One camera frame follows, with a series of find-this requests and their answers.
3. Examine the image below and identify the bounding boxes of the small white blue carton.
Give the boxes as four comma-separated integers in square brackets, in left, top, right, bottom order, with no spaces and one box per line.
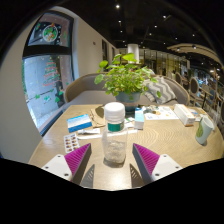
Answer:
[133,107,146,130]

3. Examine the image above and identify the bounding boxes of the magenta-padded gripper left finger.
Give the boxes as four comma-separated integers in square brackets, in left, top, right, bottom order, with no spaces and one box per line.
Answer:
[41,143,93,186]

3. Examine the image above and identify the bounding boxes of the flat blue white box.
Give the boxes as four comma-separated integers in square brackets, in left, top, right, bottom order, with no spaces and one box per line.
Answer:
[66,113,93,134]

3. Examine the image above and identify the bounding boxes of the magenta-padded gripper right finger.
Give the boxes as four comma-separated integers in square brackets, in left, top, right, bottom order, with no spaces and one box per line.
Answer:
[132,143,183,186]

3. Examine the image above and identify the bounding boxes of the green potted plant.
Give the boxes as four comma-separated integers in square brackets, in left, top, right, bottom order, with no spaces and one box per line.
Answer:
[93,52,163,113]

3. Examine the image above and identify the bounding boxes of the ceiling spot lights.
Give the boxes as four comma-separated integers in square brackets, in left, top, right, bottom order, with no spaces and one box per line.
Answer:
[114,3,201,51]

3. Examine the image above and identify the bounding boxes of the grey curved sofa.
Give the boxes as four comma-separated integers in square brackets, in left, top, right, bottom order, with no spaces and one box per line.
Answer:
[64,72,191,111]

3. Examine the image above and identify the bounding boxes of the window with holiday stickers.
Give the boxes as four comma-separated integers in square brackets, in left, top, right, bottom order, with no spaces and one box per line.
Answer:
[21,11,75,134]

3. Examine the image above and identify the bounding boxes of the clear white-capped water bottle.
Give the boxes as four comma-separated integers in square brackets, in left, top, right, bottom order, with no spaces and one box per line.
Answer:
[101,101,129,165]

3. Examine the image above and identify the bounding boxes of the white tissue box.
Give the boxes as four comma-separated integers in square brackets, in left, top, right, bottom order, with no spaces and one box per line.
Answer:
[173,103,197,127]

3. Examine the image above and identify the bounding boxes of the group of dining chairs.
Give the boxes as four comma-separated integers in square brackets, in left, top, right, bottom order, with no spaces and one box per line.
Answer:
[166,68,224,111]

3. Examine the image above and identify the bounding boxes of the pill blister pack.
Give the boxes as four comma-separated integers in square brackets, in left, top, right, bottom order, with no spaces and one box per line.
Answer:
[63,133,81,154]

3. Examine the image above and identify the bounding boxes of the white mug with green leaf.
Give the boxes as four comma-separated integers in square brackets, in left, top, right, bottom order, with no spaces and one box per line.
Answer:
[195,115,215,146]

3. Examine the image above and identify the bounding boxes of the white tube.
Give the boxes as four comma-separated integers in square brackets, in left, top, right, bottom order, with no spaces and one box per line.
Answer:
[77,128,101,136]

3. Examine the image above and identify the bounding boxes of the printed paper sheet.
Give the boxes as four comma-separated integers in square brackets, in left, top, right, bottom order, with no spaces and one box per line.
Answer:
[143,105,179,122]

